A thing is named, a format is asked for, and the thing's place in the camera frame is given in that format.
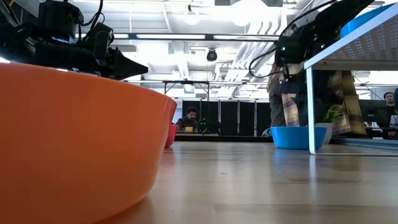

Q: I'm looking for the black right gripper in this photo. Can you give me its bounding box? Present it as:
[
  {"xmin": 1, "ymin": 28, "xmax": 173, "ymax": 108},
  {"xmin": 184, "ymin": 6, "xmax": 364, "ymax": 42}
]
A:
[{"xmin": 287, "ymin": 62, "xmax": 329, "ymax": 127}]

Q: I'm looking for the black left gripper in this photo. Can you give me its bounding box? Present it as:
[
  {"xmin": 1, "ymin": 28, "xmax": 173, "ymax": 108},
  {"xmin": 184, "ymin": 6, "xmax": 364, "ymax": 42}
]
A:
[{"xmin": 58, "ymin": 43, "xmax": 149, "ymax": 82}]

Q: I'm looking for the blue plastic mini bowl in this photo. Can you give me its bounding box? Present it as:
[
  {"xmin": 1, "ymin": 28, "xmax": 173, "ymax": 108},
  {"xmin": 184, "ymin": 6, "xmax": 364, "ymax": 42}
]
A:
[
  {"xmin": 269, "ymin": 125, "xmax": 328, "ymax": 151},
  {"xmin": 340, "ymin": 2, "xmax": 396, "ymax": 39}
]

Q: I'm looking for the red plastic mini bowl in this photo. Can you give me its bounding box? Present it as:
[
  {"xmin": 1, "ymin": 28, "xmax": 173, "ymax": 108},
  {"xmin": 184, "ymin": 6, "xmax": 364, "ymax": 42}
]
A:
[{"xmin": 164, "ymin": 124, "xmax": 179, "ymax": 149}]

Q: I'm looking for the orange plastic mini bowl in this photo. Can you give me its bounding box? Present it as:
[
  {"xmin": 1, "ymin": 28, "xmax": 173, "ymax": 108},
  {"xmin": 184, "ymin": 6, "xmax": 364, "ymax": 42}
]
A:
[{"xmin": 0, "ymin": 62, "xmax": 178, "ymax": 224}]

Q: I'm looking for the green plant in white pot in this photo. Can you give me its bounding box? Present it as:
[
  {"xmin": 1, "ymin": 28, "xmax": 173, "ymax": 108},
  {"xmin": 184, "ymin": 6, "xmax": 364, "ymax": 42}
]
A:
[{"xmin": 315, "ymin": 104, "xmax": 345, "ymax": 145}]

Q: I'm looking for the black room divider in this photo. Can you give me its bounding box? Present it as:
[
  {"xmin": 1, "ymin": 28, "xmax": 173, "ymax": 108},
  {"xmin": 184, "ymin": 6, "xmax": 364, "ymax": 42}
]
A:
[{"xmin": 182, "ymin": 99, "xmax": 271, "ymax": 137}]

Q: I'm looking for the black metal rack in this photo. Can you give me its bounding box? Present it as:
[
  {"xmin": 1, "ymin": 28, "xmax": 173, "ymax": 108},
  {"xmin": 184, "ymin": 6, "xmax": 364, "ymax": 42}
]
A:
[{"xmin": 162, "ymin": 80, "xmax": 211, "ymax": 102}]

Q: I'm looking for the black monitor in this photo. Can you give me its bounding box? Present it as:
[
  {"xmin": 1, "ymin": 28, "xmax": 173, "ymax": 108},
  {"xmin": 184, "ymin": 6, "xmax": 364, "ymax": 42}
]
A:
[{"xmin": 365, "ymin": 98, "xmax": 389, "ymax": 125}]

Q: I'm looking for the white perforated metal shelf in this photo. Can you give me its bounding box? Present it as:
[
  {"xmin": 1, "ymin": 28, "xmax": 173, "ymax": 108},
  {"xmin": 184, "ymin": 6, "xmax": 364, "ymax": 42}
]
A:
[{"xmin": 303, "ymin": 2, "xmax": 398, "ymax": 157}]

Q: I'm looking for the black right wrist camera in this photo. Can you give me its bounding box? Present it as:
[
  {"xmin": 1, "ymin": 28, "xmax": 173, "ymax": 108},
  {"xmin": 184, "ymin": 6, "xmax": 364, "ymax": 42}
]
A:
[{"xmin": 279, "ymin": 77, "xmax": 307, "ymax": 95}]

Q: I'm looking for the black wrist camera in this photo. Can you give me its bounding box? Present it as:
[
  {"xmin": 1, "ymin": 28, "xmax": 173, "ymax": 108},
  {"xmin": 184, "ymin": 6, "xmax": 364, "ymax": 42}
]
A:
[
  {"xmin": 81, "ymin": 22, "xmax": 115, "ymax": 65},
  {"xmin": 279, "ymin": 77, "xmax": 307, "ymax": 95}
]

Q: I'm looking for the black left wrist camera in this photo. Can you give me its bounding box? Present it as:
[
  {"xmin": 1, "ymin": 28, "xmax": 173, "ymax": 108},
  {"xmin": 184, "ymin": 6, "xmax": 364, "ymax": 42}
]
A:
[{"xmin": 81, "ymin": 22, "xmax": 115, "ymax": 65}]

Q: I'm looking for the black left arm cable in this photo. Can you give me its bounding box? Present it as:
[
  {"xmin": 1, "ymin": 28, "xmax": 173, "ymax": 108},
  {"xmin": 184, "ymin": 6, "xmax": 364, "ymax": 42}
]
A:
[{"xmin": 81, "ymin": 0, "xmax": 106, "ymax": 28}]

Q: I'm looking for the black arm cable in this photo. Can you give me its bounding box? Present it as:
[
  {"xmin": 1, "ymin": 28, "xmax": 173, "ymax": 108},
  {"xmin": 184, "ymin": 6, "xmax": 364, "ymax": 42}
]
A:
[
  {"xmin": 248, "ymin": 45, "xmax": 282, "ymax": 78},
  {"xmin": 81, "ymin": 0, "xmax": 106, "ymax": 28}
]

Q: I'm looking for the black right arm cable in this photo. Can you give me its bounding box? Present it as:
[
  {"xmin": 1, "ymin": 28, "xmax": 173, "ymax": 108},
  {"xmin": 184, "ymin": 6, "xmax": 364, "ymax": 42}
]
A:
[{"xmin": 248, "ymin": 45, "xmax": 282, "ymax": 78}]

